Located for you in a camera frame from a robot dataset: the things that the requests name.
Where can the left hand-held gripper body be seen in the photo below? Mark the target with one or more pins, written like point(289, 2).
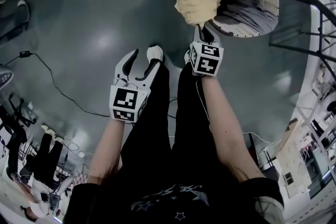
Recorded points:
point(123, 101)

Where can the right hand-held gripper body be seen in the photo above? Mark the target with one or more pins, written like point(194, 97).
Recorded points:
point(207, 60)

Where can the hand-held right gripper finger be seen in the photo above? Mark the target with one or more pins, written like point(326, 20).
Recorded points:
point(214, 39)
point(197, 35)

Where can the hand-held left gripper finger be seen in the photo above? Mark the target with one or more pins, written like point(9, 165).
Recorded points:
point(120, 66)
point(151, 77)

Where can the dark metal drying rack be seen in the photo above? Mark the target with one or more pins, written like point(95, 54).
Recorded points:
point(294, 47)

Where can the person's right forearm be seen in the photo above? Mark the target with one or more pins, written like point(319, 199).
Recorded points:
point(225, 133)

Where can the person's left forearm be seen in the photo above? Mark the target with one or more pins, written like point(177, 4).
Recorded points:
point(107, 154)

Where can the person's right white shoe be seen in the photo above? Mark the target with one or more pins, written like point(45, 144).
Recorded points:
point(187, 56)

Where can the person's white shoe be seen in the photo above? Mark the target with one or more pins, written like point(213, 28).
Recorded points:
point(155, 52)
point(187, 56)

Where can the person's left white shoe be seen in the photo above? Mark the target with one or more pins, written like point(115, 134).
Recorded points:
point(155, 52)

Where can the person's black trousers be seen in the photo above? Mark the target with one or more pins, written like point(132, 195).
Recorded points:
point(157, 126)

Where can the pink checked tablecloth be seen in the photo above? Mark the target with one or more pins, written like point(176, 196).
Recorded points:
point(81, 178)

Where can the grey white rounded device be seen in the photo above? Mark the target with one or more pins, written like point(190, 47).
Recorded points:
point(5, 76)

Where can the person's black star-print shirt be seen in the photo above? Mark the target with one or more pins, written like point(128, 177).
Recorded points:
point(183, 204)

